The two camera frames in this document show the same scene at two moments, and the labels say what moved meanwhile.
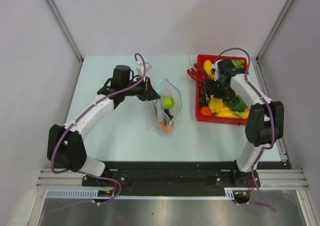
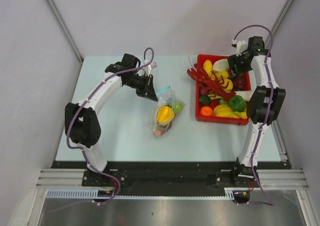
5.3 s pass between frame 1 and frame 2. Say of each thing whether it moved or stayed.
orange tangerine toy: stayed
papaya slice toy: moved
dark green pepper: stayed
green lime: moved
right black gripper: moved
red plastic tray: stayed
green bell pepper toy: stayed
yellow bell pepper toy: moved
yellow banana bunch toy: stayed
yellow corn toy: stayed
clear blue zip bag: moved
